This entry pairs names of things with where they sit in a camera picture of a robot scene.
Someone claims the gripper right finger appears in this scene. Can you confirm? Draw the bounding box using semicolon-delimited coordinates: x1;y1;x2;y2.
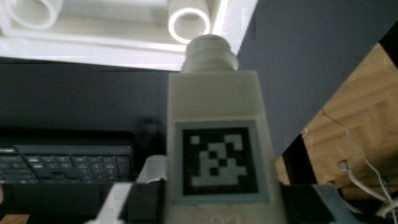
283;185;363;224

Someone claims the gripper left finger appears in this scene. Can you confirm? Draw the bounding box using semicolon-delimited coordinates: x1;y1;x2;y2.
88;155;168;224

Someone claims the white furniture leg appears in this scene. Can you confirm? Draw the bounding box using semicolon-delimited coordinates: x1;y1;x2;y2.
166;35;288;224

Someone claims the white square tabletop part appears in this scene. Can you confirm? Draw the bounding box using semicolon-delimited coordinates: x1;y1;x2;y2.
0;0;260;70

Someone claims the white cable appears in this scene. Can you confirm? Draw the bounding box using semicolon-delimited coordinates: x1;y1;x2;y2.
336;128;398;218

